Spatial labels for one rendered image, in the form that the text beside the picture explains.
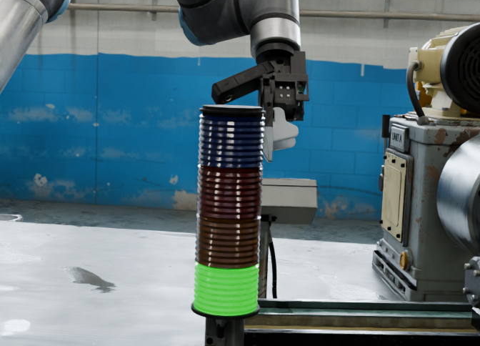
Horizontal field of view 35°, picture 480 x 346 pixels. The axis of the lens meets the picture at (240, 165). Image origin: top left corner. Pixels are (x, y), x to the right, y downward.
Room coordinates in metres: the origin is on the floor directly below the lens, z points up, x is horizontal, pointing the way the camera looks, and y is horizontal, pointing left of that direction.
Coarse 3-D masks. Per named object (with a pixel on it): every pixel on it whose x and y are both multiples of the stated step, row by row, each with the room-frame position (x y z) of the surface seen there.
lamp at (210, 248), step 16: (208, 224) 0.66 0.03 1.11; (224, 224) 0.66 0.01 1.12; (240, 224) 0.66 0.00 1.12; (256, 224) 0.67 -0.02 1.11; (208, 240) 0.66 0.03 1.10; (224, 240) 0.66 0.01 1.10; (240, 240) 0.66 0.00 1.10; (256, 240) 0.67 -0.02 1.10; (208, 256) 0.66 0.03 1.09; (224, 256) 0.66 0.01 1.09; (240, 256) 0.66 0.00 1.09; (256, 256) 0.68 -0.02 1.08
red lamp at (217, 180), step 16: (208, 176) 0.66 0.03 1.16; (224, 176) 0.66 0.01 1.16; (240, 176) 0.66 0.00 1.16; (256, 176) 0.67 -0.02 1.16; (208, 192) 0.66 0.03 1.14; (224, 192) 0.66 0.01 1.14; (240, 192) 0.66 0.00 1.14; (256, 192) 0.67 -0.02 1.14; (208, 208) 0.66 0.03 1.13; (224, 208) 0.66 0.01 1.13; (240, 208) 0.66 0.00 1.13; (256, 208) 0.67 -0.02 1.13
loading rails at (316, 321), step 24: (264, 312) 1.03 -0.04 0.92; (288, 312) 1.03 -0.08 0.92; (312, 312) 1.03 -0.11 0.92; (336, 312) 1.04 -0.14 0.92; (360, 312) 1.04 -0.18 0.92; (384, 312) 1.05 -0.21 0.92; (408, 312) 1.05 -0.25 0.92; (432, 312) 1.05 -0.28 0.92; (456, 312) 1.06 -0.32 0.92; (264, 336) 0.92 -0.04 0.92; (288, 336) 0.92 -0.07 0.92; (312, 336) 0.92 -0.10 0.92; (336, 336) 0.92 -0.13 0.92; (360, 336) 0.92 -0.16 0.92; (384, 336) 0.93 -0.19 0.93; (408, 336) 0.93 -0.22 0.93; (432, 336) 0.93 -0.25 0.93; (456, 336) 0.93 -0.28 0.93
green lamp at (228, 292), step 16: (208, 272) 0.66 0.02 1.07; (224, 272) 0.66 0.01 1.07; (240, 272) 0.66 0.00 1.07; (256, 272) 0.67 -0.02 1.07; (208, 288) 0.66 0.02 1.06; (224, 288) 0.66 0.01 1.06; (240, 288) 0.66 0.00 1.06; (256, 288) 0.68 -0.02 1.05; (208, 304) 0.66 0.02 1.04; (224, 304) 0.66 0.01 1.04; (240, 304) 0.66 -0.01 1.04; (256, 304) 0.68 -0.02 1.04
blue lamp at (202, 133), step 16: (208, 128) 0.66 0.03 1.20; (224, 128) 0.66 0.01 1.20; (240, 128) 0.66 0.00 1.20; (256, 128) 0.67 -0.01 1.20; (208, 144) 0.66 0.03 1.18; (224, 144) 0.66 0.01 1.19; (240, 144) 0.66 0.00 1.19; (256, 144) 0.67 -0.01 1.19; (208, 160) 0.66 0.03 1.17; (224, 160) 0.66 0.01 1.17; (240, 160) 0.66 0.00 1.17; (256, 160) 0.67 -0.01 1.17
